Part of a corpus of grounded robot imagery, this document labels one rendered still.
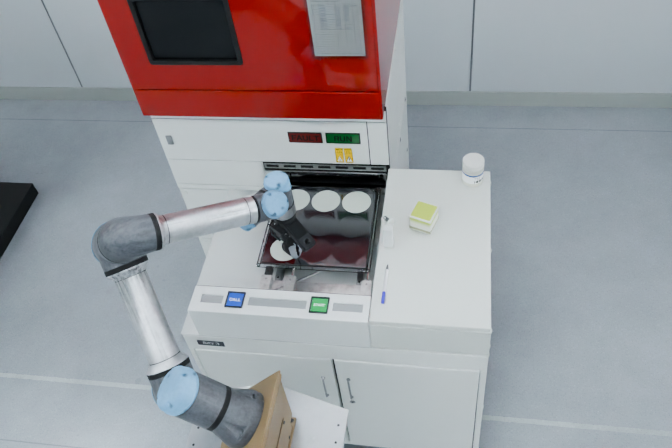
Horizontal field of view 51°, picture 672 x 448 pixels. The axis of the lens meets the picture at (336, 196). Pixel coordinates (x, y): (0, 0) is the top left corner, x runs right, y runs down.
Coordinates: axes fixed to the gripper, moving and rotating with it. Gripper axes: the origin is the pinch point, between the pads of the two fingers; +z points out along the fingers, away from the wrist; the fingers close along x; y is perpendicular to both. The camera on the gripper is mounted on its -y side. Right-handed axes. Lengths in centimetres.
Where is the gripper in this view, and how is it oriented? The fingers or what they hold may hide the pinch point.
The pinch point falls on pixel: (298, 256)
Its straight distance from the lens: 227.6
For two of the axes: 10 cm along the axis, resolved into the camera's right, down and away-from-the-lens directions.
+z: 1.0, 6.7, 7.3
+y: -7.0, -4.7, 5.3
